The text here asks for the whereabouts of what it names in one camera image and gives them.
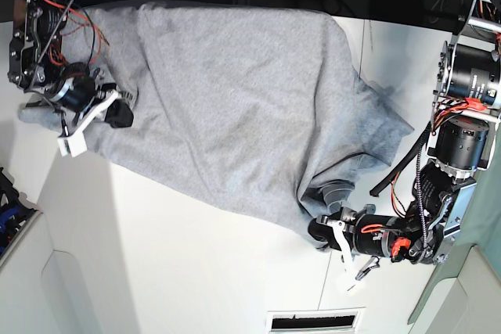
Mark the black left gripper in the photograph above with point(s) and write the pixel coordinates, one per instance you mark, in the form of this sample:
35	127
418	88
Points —
367	234

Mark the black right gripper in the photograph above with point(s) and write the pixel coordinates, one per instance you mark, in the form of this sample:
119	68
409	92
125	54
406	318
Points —
78	93

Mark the grey t-shirt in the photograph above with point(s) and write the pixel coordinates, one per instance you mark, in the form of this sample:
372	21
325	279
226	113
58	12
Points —
256	111

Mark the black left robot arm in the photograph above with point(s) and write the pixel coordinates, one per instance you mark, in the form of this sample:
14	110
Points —
458	141

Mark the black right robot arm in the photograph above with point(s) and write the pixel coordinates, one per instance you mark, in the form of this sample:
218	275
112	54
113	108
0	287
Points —
38	66

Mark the white floor vent grille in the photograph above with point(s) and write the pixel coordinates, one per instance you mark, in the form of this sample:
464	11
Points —
321	321

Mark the black round floor object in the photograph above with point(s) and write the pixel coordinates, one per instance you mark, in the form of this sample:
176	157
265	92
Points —
397	11

